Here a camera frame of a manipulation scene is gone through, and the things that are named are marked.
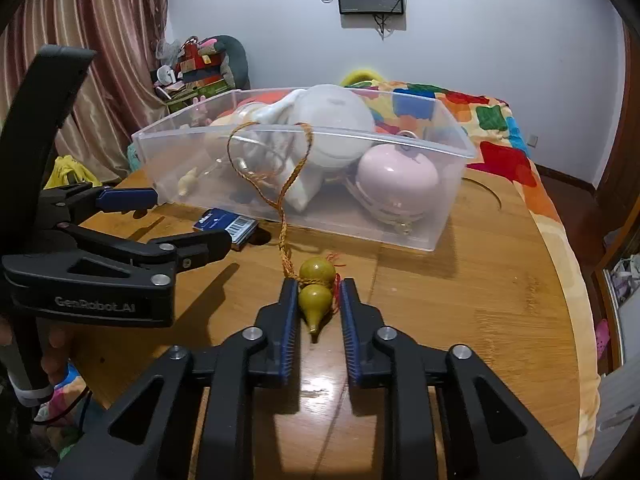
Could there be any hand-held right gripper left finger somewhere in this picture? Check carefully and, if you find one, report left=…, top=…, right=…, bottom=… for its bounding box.
left=52, top=277, right=303, bottom=480

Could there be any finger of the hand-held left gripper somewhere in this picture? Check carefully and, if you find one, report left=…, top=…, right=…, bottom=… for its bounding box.
left=37, top=182, right=160, bottom=231
left=42, top=222, right=233, bottom=288

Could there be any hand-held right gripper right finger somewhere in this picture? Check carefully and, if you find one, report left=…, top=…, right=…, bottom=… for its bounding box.
left=340, top=277, right=583, bottom=480

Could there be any green gourd with cord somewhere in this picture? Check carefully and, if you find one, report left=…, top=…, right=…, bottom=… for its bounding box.
left=227, top=121, right=346, bottom=345

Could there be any beige seashell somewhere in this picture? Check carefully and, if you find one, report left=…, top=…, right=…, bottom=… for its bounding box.
left=177, top=167, right=198, bottom=198

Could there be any white cloth pouch gold chain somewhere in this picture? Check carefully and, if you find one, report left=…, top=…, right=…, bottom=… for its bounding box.
left=260, top=90, right=326, bottom=213

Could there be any beige jar with clear lid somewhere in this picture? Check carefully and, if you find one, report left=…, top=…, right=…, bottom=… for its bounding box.
left=205, top=102, right=281, bottom=181

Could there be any pink round jar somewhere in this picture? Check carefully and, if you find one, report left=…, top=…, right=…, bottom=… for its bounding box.
left=350, top=142, right=441, bottom=233

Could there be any clear plastic bin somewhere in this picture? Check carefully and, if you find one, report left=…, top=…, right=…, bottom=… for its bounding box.
left=131, top=87, right=477, bottom=253

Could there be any white round container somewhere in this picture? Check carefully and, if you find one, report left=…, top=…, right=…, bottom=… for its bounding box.
left=292, top=84, right=376, bottom=171

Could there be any wooden desktop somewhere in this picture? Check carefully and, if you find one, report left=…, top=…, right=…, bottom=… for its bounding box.
left=65, top=160, right=583, bottom=480

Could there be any person's left hand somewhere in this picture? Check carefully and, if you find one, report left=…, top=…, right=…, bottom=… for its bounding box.
left=40, top=322, right=73, bottom=386

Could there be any blue card box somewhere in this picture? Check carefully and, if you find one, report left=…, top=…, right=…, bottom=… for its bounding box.
left=192, top=207, right=258, bottom=251

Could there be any yellow cloth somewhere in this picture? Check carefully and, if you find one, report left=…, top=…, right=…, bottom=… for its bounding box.
left=45, top=155, right=101, bottom=188

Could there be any striped pink curtain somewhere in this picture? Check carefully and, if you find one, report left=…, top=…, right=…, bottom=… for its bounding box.
left=0, top=0, right=173, bottom=186

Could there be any pile of toys and boxes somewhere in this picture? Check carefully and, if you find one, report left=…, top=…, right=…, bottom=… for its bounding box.
left=152, top=35, right=236, bottom=106

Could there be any grey-green chair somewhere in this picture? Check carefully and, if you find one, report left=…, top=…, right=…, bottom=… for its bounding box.
left=200, top=35, right=251, bottom=91

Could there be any colourful patchwork blanket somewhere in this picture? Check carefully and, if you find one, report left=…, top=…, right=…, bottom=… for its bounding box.
left=345, top=79, right=601, bottom=476

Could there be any pink slipper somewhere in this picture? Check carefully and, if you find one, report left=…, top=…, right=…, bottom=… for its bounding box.
left=595, top=317, right=612, bottom=361

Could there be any yellow ring cushion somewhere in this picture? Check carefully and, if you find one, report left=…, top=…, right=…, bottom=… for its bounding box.
left=340, top=67, right=386, bottom=88

